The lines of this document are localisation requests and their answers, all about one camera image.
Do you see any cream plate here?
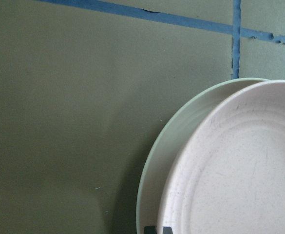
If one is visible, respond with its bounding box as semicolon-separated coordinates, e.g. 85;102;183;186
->
136;78;264;234

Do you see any pink plate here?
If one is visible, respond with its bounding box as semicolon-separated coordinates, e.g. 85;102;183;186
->
156;80;285;234

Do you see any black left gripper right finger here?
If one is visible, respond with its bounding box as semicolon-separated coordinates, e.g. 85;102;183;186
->
162;226;173;234

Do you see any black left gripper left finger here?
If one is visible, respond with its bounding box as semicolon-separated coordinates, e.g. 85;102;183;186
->
144;226;157;234

